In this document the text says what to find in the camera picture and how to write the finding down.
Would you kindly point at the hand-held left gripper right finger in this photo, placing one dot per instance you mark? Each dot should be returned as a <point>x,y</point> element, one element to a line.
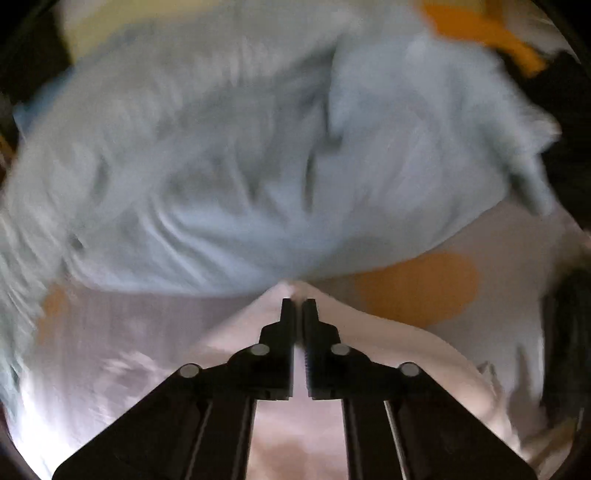
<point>314,364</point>

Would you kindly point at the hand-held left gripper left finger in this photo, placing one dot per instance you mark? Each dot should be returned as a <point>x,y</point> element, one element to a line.
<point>286,350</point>

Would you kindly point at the dark grey garment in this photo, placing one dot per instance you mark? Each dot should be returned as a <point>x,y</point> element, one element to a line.
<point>568,341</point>

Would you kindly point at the black jacket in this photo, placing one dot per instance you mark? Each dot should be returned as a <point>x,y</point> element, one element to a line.
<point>570,120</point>

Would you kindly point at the cream printed hoodie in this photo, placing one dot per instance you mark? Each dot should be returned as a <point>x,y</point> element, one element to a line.
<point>415,350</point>

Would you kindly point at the light blue-grey duvet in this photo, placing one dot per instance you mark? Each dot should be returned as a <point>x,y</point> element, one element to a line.
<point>231,161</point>

